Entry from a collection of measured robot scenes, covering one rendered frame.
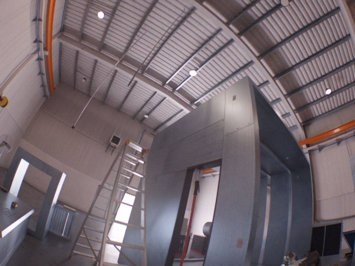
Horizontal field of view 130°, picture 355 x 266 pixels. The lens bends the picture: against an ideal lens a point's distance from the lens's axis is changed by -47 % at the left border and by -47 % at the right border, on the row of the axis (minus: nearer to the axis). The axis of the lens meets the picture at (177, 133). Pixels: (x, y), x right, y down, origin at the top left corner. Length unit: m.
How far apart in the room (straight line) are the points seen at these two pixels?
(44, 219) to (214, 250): 3.11
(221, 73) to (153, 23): 4.12
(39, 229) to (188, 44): 8.17
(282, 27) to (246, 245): 7.29
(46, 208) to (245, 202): 3.36
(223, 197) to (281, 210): 3.53
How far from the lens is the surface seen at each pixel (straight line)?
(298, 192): 4.79
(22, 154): 3.75
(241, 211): 1.33
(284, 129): 3.01
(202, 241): 7.54
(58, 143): 11.74
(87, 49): 9.40
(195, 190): 1.82
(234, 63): 7.90
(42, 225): 3.67
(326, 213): 9.59
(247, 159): 1.43
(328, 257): 5.69
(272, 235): 4.91
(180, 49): 7.76
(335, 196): 9.62
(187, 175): 2.01
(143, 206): 1.86
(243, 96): 1.93
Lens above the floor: 1.44
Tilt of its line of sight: 31 degrees up
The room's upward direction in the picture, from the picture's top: 15 degrees clockwise
